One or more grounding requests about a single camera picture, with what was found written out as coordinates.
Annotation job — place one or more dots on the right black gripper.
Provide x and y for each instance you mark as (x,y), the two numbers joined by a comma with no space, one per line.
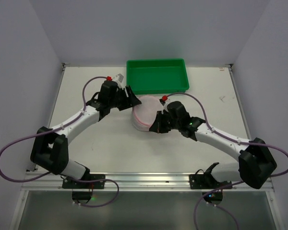
(163,120)

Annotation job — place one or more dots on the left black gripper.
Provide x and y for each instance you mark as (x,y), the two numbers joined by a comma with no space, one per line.
(126,96)

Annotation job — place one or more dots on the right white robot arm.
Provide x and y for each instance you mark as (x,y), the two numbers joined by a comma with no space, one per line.
(254,162)

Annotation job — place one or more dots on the green plastic tray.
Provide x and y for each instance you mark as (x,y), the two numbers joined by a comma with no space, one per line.
(157,76)

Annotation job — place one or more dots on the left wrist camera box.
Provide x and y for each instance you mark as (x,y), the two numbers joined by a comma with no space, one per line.
(119,80)

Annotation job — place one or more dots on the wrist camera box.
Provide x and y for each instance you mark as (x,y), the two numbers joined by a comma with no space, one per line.
(165,101)
(119,80)

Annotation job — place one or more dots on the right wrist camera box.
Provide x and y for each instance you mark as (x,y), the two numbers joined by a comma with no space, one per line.
(165,101)

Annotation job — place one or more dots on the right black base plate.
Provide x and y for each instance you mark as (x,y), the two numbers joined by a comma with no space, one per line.
(198,180)

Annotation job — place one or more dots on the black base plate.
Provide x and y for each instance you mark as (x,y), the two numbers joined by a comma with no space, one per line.
(198,180)
(92,181)

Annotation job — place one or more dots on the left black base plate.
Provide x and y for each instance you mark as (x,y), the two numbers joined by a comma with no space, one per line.
(92,181)

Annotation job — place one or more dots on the aluminium mounting rail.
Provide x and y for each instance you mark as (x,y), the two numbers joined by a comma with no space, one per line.
(127,182)

